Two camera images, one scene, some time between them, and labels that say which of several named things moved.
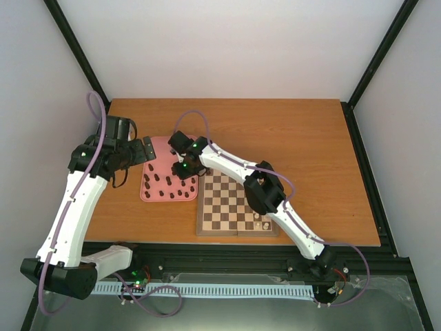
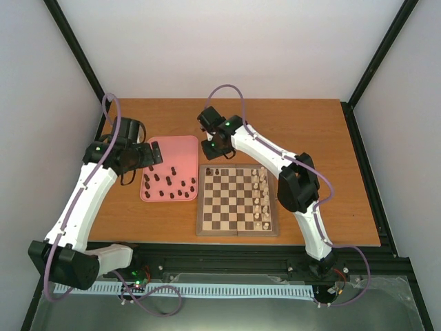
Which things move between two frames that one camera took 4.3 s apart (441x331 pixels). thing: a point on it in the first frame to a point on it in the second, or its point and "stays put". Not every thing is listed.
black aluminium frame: x=267 y=261 stays put
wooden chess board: x=223 y=208 stays put
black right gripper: x=182 y=174 to x=209 y=155
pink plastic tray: x=158 y=183 stays put
